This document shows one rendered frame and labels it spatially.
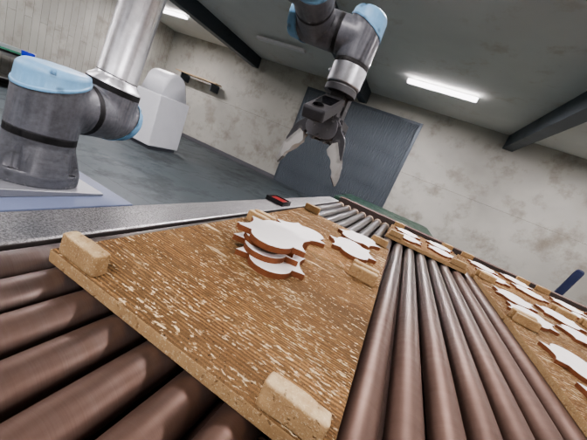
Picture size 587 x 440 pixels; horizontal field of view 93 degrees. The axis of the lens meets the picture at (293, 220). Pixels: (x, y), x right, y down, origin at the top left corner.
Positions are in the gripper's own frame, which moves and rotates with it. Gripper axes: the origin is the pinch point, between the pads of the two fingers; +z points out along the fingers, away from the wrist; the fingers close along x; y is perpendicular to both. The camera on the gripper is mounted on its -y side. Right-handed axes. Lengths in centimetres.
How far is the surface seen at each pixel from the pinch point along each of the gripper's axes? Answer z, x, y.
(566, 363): 14, -64, 10
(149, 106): 27, 464, 355
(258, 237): 10.7, -4.1, -20.4
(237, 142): 44, 481, 693
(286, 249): 10.9, -8.8, -18.7
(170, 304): 15.7, -4.9, -37.9
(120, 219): 17.6, 18.2, -26.6
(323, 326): 15.5, -19.8, -25.5
